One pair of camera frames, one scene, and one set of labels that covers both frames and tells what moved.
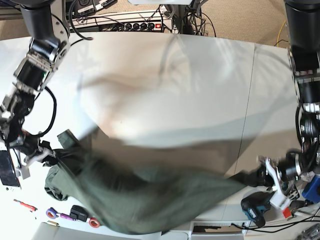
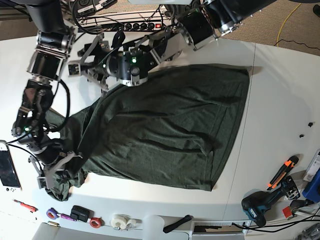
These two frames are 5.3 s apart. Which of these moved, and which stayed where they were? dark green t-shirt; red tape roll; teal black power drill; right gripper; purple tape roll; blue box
Moved: right gripper; dark green t-shirt
Stayed: purple tape roll; blue box; teal black power drill; red tape roll
